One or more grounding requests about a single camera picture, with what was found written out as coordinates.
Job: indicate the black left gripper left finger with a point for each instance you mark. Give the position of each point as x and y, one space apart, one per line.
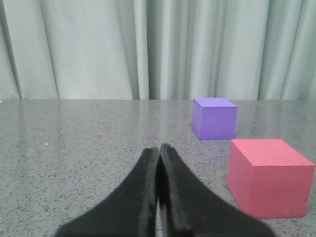
129 211

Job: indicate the pale green curtain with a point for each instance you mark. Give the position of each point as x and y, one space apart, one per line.
158 49

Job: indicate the purple foam cube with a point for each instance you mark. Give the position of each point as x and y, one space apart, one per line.
214 118

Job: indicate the red foam cube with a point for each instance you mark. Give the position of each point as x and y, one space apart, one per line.
268 178

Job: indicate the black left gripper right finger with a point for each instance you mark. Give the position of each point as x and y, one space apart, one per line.
190 209

